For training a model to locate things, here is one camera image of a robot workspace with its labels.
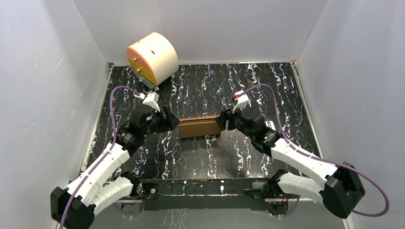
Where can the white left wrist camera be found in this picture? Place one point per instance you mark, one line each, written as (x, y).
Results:
(151, 100)

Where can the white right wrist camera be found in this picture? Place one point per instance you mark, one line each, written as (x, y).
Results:
(241, 100)

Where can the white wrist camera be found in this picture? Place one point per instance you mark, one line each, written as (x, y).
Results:
(241, 100)
(151, 100)

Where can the brown cardboard box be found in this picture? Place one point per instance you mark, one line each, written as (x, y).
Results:
(199, 126)

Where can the aluminium table edge rail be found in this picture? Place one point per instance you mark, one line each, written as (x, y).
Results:
(294, 67)
(100, 103)

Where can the aluminium front frame rail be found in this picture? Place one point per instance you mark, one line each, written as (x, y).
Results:
(210, 193)

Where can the left aluminium table edge rail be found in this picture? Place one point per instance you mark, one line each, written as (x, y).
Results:
(100, 103)

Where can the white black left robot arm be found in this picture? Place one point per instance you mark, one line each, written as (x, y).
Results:
(76, 205)

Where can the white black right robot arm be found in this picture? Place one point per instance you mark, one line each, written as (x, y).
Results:
(338, 188)

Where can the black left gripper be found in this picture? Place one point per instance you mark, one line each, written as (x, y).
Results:
(166, 119)

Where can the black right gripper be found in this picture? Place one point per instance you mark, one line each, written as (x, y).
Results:
(225, 115)

